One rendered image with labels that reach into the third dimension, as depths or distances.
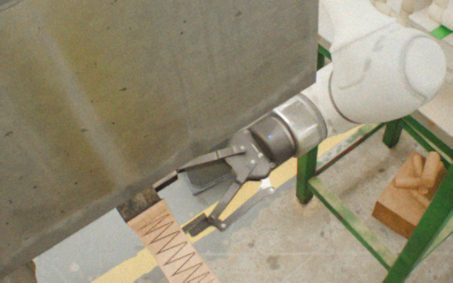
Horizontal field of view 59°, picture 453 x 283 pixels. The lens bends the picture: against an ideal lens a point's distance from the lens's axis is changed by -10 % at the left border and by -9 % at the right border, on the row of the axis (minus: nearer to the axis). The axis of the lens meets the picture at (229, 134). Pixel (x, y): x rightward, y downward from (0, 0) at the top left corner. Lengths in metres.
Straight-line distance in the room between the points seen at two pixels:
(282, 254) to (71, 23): 1.59
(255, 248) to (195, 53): 1.55
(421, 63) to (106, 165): 0.39
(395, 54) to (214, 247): 1.36
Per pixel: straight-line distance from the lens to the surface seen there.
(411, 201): 1.73
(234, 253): 1.73
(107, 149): 0.22
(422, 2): 1.18
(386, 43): 0.53
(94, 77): 0.19
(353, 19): 0.57
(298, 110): 0.65
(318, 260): 1.71
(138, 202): 0.42
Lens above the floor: 1.60
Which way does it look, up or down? 52 degrees down
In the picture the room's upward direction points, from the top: 10 degrees counter-clockwise
